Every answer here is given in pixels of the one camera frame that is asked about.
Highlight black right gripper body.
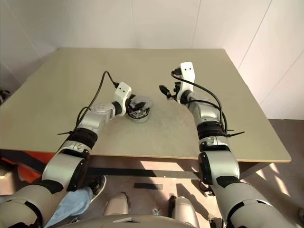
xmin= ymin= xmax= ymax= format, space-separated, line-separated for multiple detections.
xmin=173 ymin=82 xmax=182 ymax=102

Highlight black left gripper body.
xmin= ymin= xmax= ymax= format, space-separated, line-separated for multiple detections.
xmin=124 ymin=94 xmax=136 ymax=114

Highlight silver motor housing copper windings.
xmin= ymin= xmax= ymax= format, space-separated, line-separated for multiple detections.
xmin=127 ymin=105 xmax=152 ymax=124

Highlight black tape strip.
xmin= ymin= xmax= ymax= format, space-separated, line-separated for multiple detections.
xmin=133 ymin=182 xmax=164 ymax=190

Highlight black sneaker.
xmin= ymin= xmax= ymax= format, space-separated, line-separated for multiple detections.
xmin=89 ymin=175 xmax=107 ymax=202

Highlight silver left robot leg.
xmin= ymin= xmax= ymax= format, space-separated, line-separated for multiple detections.
xmin=103 ymin=192 xmax=130 ymax=217

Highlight silver robot leg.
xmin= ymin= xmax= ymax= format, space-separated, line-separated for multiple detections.
xmin=103 ymin=192 xmax=130 ymax=217
xmin=174 ymin=196 xmax=200 ymax=228

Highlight silver right robot leg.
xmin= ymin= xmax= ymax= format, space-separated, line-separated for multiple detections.
xmin=174 ymin=196 xmax=200 ymax=228

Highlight silver robot torso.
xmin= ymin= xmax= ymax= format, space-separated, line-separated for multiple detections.
xmin=64 ymin=215 xmax=200 ymax=228

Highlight person's leg in blue jeans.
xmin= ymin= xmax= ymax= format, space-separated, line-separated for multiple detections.
xmin=44 ymin=186 xmax=94 ymax=228

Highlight orange sheet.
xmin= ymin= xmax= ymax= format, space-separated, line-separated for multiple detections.
xmin=18 ymin=152 xmax=56 ymax=184

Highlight brown cardboard box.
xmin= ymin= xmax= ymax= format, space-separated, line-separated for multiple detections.
xmin=0 ymin=171 xmax=15 ymax=196

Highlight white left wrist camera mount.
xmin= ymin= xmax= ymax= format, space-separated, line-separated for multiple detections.
xmin=114 ymin=81 xmax=132 ymax=116

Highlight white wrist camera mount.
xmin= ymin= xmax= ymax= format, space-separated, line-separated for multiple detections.
xmin=177 ymin=61 xmax=196 ymax=104
xmin=114 ymin=81 xmax=132 ymax=116

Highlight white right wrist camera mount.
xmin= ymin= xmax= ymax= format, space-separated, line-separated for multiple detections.
xmin=177 ymin=61 xmax=196 ymax=104

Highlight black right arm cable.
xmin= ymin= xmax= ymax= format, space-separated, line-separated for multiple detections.
xmin=171 ymin=68 xmax=230 ymax=137

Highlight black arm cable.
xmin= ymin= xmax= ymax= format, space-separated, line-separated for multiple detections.
xmin=71 ymin=70 xmax=121 ymax=133
xmin=171 ymin=68 xmax=230 ymax=137

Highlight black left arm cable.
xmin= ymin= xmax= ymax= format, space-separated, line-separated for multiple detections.
xmin=71 ymin=70 xmax=121 ymax=133

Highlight black metal table frame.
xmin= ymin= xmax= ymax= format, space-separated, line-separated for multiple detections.
xmin=0 ymin=149 xmax=274 ymax=181

